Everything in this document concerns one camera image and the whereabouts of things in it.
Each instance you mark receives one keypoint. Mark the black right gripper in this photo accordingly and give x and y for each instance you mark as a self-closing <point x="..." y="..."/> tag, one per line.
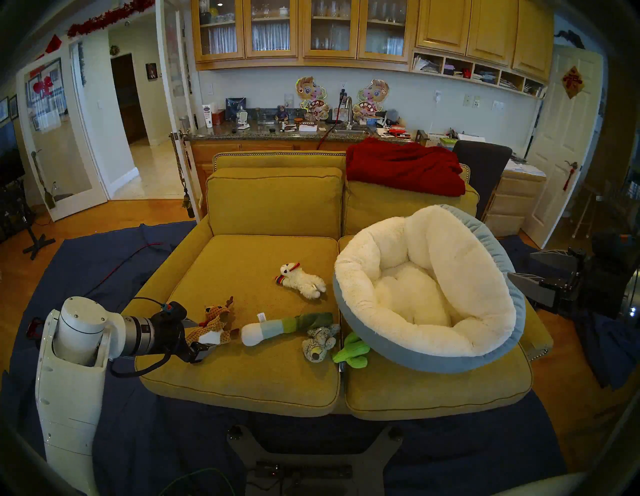
<point x="597" y="287"/>

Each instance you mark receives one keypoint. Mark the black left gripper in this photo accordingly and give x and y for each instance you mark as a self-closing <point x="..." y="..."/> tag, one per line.
<point x="170" y="332"/>

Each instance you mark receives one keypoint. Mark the brown reindeer plush toy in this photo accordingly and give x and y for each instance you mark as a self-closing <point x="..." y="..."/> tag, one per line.
<point x="215" y="325"/>

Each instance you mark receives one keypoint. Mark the white green bottle plush toy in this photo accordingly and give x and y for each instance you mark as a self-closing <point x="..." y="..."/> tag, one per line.
<point x="272" y="329"/>

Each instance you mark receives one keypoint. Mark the white lamb plush toy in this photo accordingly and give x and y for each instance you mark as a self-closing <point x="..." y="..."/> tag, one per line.
<point x="302" y="282"/>

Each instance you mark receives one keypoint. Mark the grey spotted plush toy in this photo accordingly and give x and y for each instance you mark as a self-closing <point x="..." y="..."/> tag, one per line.
<point x="317" y="345"/>

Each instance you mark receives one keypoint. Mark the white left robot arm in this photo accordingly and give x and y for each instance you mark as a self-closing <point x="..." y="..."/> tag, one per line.
<point x="70" y="400"/>

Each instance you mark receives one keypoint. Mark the white blue dog bed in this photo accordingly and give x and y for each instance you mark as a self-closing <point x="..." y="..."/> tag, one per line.
<point x="450" y="250"/>

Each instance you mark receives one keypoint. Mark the yellow sofa seat cushion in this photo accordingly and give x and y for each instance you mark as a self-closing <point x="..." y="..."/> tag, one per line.
<point x="250" y="385"/>
<point x="440" y="395"/>

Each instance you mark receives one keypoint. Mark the wooden drawer desk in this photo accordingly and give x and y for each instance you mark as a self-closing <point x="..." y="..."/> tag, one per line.
<point x="512" y="200"/>

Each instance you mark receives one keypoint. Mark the blue crumpled cloth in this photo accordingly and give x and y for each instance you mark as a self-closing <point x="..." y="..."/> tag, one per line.
<point x="607" y="355"/>

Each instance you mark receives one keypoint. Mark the stack of papers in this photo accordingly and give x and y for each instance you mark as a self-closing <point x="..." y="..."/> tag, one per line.
<point x="525" y="170"/>

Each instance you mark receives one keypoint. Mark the black office chair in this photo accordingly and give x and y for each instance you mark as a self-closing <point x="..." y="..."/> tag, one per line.
<point x="482" y="170"/>

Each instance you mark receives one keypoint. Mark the white panel door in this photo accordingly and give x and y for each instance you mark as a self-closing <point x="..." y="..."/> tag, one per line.
<point x="560" y="150"/>

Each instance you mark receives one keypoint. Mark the green cactus plush toy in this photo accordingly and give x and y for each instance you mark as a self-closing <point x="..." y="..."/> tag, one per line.
<point x="352" y="355"/>

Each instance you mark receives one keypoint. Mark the yellow sofa back cushion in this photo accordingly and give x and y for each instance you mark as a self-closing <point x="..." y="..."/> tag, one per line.
<point x="275" y="200"/>
<point x="375" y="205"/>

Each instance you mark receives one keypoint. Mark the red blanket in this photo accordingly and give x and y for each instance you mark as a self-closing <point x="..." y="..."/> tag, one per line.
<point x="405" y="167"/>

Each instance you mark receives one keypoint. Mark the white french door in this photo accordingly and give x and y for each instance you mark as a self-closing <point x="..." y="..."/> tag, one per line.
<point x="172" y="125"/>
<point x="75" y="207"/>

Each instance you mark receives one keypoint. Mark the black floor stand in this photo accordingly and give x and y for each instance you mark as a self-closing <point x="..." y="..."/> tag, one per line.
<point x="37" y="245"/>

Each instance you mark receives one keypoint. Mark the dark blue floor cloth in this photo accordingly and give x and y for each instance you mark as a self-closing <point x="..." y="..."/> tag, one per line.
<point x="475" y="450"/>

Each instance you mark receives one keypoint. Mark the red diamond door decoration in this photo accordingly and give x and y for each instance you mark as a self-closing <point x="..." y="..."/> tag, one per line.
<point x="573" y="82"/>

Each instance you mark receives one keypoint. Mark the yellow sofa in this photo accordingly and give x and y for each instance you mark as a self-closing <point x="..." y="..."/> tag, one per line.
<point x="280" y="161"/>

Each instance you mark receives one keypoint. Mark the granite top kitchen counter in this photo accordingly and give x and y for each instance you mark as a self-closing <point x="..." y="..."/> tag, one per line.
<point x="235" y="134"/>

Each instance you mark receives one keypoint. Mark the white lotion bottle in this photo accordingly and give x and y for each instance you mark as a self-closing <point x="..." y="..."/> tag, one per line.
<point x="207" y="117"/>

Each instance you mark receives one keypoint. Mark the small red box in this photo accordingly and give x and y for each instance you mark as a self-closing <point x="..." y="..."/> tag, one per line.
<point x="218" y="118"/>

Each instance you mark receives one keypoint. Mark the dark blue box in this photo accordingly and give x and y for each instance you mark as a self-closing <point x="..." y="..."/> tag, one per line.
<point x="235" y="106"/>

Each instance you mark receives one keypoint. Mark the small monkey plush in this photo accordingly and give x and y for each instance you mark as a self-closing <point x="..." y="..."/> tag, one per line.
<point x="281" y="115"/>

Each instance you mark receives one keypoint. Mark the chrome sink faucet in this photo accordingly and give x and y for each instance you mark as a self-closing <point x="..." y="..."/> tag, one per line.
<point x="350" y="117"/>

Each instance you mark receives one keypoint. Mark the black television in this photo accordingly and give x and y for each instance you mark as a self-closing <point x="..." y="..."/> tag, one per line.
<point x="10" y="160"/>

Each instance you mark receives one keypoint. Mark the small framed picture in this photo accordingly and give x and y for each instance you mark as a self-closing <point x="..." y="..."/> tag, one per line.
<point x="151" y="71"/>

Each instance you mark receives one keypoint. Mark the red paper cutout decoration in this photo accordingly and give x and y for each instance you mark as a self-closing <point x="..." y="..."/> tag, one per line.
<point x="44" y="86"/>

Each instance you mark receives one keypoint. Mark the red hanging paper ornament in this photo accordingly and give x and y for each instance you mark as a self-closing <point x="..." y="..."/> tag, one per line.
<point x="53" y="44"/>

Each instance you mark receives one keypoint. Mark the red tinsel garland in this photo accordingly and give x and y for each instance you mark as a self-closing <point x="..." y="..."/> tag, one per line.
<point x="107" y="17"/>

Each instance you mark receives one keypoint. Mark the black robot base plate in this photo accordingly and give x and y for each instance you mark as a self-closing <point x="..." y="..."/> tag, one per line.
<point x="315" y="482"/>

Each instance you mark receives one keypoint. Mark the black wall ornament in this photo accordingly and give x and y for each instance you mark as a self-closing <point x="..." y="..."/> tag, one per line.
<point x="570" y="37"/>

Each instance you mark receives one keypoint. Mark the cartoon girl wall decoration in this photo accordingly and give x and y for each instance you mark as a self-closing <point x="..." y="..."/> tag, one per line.
<point x="373" y="94"/>

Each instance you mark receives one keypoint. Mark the cartoon boy wall decoration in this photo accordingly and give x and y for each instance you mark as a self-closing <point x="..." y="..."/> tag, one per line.
<point x="311" y="93"/>

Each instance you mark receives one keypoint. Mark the wooden wall cabinets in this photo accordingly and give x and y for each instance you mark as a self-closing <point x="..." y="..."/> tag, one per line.
<point x="445" y="25"/>

